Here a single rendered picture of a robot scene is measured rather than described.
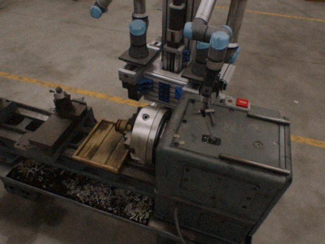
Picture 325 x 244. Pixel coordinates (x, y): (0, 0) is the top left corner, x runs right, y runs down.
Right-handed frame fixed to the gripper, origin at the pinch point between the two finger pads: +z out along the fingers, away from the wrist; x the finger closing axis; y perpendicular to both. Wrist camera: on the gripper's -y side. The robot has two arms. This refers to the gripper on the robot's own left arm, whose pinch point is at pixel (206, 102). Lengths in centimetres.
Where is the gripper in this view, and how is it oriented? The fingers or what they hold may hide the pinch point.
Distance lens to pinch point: 128.2
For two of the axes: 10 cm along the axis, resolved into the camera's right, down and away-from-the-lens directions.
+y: 3.1, -6.6, 6.8
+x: -9.5, -2.4, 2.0
